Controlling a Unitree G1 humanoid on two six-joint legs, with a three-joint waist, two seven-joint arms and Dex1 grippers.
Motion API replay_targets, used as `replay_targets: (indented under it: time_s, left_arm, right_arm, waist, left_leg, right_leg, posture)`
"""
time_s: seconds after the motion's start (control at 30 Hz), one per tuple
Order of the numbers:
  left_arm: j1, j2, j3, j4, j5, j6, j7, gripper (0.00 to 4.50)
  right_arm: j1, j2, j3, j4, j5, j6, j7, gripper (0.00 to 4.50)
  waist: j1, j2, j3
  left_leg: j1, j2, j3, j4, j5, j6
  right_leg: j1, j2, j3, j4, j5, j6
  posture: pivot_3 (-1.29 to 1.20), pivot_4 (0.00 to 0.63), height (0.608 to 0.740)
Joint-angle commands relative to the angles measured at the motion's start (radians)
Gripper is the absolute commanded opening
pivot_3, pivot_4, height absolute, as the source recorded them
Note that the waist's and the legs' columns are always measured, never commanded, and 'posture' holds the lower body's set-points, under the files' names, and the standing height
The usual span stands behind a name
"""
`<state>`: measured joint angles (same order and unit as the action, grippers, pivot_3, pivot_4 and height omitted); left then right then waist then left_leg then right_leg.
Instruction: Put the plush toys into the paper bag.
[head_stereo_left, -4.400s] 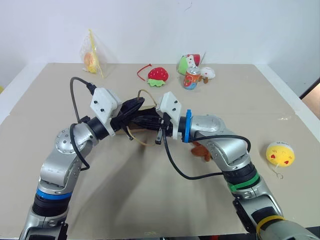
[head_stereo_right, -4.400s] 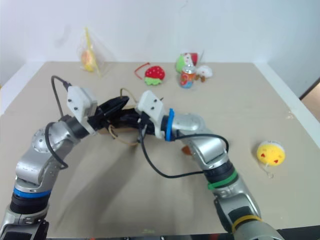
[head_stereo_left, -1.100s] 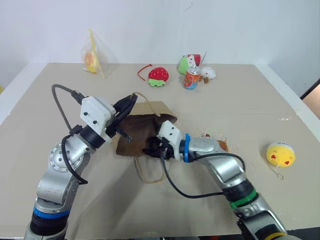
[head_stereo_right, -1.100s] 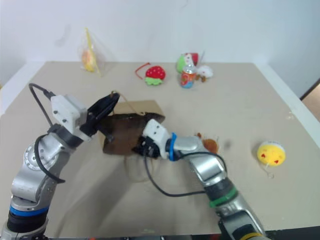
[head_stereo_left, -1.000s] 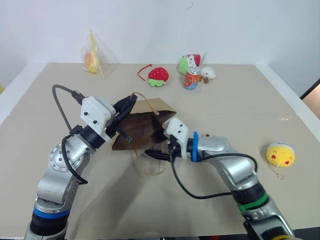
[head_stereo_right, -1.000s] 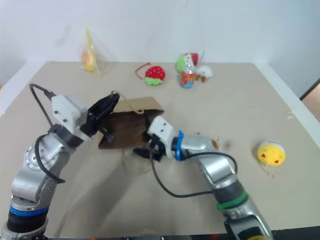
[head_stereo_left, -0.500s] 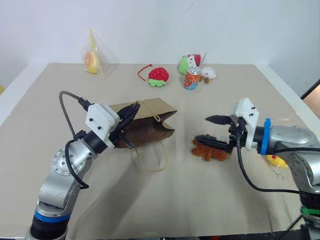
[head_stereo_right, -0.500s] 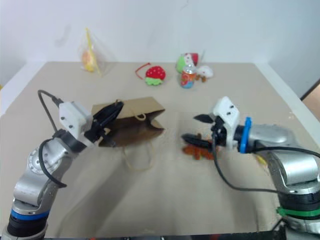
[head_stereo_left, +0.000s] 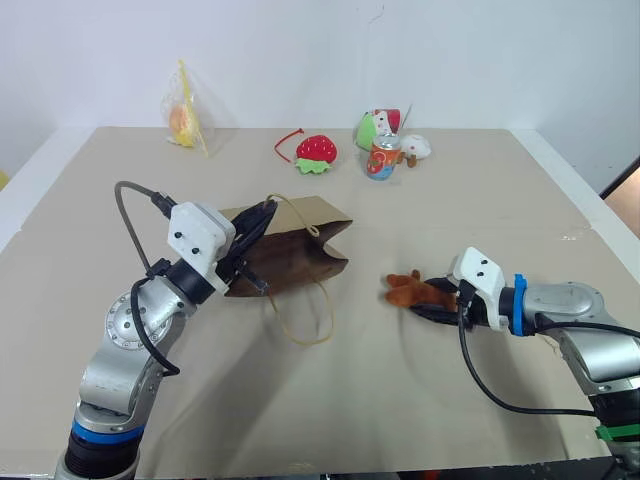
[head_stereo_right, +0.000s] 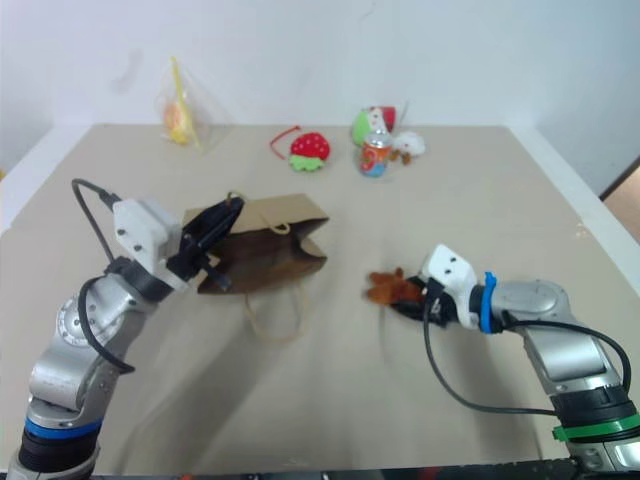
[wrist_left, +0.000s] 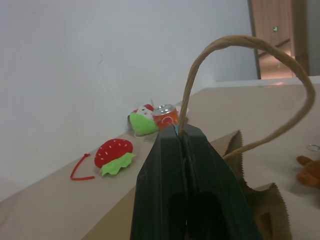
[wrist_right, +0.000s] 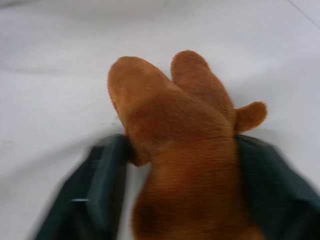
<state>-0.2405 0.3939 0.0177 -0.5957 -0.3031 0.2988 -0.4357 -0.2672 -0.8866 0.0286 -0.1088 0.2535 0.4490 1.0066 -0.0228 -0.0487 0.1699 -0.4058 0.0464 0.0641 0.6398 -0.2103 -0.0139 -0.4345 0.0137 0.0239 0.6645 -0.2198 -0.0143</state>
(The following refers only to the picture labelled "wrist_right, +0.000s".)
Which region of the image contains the brown plush toy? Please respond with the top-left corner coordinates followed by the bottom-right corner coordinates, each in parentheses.
top-left (107, 49), bottom-right (268, 240)

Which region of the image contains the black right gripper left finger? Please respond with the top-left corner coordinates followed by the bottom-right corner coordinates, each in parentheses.
top-left (33, 134), bottom-right (137, 240)

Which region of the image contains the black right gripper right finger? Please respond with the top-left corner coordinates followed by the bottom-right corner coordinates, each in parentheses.
top-left (234, 134), bottom-right (320, 240)

